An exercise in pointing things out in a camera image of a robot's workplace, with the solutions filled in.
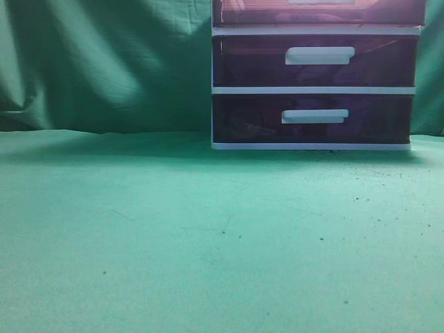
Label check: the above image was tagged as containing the green table cloth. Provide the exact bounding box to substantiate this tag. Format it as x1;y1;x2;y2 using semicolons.
1;130;443;332

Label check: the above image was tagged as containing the green backdrop cloth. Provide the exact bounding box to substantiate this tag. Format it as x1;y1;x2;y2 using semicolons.
0;0;444;137

